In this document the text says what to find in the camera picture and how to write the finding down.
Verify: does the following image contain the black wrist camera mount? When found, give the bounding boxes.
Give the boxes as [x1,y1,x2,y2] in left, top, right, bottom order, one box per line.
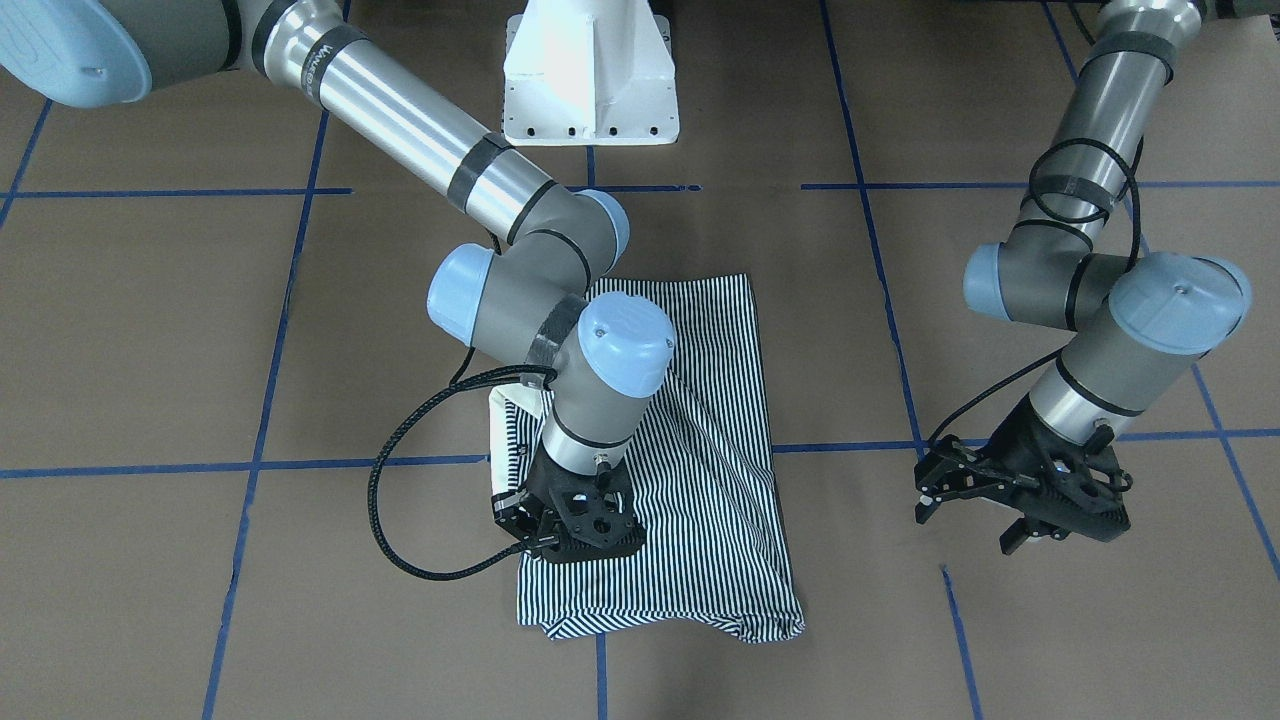
[526,454,646,564]

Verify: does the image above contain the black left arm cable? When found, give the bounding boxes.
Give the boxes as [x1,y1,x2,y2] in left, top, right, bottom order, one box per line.
[925,136,1143,451]

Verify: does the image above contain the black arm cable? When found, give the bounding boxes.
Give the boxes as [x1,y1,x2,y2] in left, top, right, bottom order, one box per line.
[925,136,1143,451]
[366,364,561,583]

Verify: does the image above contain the striped polo shirt white collar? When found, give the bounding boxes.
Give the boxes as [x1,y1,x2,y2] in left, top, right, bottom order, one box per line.
[517,274,805,643]

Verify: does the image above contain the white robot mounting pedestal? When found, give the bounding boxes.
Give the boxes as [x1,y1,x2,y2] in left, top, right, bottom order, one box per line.
[500,1,681,147]

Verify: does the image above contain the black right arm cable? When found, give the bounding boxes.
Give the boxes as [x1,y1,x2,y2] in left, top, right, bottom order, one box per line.
[366,364,561,583]

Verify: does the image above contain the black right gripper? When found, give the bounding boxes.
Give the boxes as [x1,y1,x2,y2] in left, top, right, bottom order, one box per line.
[492,471,561,556]

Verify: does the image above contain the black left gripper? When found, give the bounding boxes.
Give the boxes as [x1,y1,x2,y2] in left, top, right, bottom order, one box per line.
[914,398,1133,556]

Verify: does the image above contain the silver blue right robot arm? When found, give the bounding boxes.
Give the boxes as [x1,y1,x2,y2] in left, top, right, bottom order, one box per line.
[3,72,477,592]

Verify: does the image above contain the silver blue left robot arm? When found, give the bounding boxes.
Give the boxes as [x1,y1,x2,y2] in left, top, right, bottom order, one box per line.
[914,1,1277,555]

